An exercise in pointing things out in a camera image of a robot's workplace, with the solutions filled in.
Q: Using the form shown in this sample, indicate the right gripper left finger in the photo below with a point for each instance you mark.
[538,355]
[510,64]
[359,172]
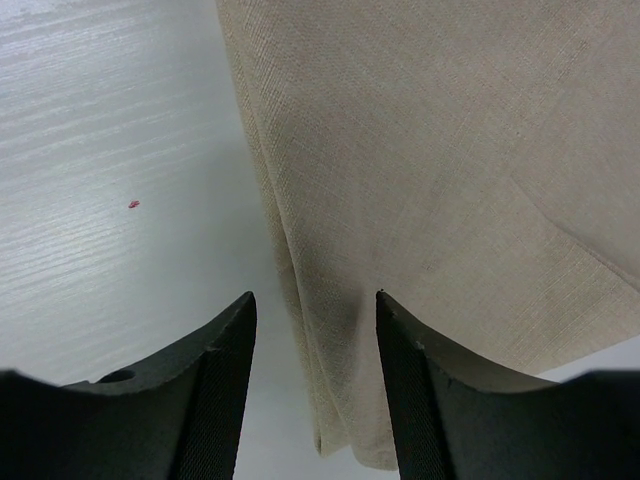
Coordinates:
[176,414]

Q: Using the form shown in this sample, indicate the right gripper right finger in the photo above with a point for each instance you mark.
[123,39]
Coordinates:
[458,415]

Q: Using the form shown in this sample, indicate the beige cloth napkin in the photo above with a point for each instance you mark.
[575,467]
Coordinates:
[478,160]

